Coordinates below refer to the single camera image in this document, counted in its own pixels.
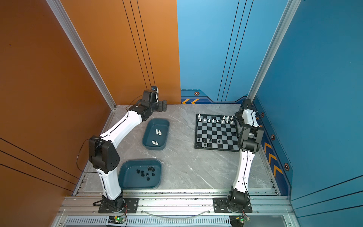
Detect black and silver chessboard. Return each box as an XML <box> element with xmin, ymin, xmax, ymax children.
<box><xmin>194</xmin><ymin>114</ymin><xmax>239</xmax><ymax>152</ymax></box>

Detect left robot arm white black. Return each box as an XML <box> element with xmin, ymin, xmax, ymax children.
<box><xmin>88</xmin><ymin>86</ymin><xmax>166</xmax><ymax>213</ymax></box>

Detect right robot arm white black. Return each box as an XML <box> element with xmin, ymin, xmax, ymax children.
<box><xmin>226</xmin><ymin>99</ymin><xmax>264</xmax><ymax>213</ymax></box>

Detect teal tray with white pieces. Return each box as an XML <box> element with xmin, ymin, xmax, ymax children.
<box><xmin>142</xmin><ymin>118</ymin><xmax>170</xmax><ymax>150</ymax></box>

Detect teal tray with black pieces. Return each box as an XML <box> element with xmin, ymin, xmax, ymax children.
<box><xmin>118</xmin><ymin>159</ymin><xmax>162</xmax><ymax>190</ymax></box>

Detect green circuit board right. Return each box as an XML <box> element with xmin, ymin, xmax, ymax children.
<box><xmin>229</xmin><ymin>216</ymin><xmax>250</xmax><ymax>227</ymax></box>

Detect green circuit board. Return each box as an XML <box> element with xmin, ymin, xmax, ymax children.
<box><xmin>229</xmin><ymin>216</ymin><xmax>250</xmax><ymax>227</ymax></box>
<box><xmin>107</xmin><ymin>216</ymin><xmax>128</xmax><ymax>227</ymax></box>

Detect green circuit board left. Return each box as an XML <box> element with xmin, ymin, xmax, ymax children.
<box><xmin>107</xmin><ymin>216</ymin><xmax>128</xmax><ymax>227</ymax></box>

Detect black piece in tray three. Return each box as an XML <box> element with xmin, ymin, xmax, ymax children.
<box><xmin>147</xmin><ymin>166</ymin><xmax>155</xmax><ymax>172</ymax></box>

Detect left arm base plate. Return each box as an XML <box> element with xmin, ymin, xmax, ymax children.
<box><xmin>98</xmin><ymin>196</ymin><xmax>139</xmax><ymax>214</ymax></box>

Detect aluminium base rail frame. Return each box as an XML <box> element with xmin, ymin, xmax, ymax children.
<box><xmin>52</xmin><ymin>188</ymin><xmax>299</xmax><ymax>227</ymax></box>

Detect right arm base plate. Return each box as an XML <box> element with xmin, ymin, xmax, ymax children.
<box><xmin>213</xmin><ymin>197</ymin><xmax>253</xmax><ymax>213</ymax></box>

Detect aluminium corner post right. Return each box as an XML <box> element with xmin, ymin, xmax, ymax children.
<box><xmin>247</xmin><ymin>0</ymin><xmax>301</xmax><ymax>101</ymax></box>

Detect aluminium corner post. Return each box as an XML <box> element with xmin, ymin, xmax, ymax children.
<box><xmin>247</xmin><ymin>0</ymin><xmax>301</xmax><ymax>101</ymax></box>
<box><xmin>46</xmin><ymin>0</ymin><xmax>116</xmax><ymax>111</ymax></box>

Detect aluminium corner post left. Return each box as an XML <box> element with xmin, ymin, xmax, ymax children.
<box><xmin>46</xmin><ymin>0</ymin><xmax>116</xmax><ymax>111</ymax></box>

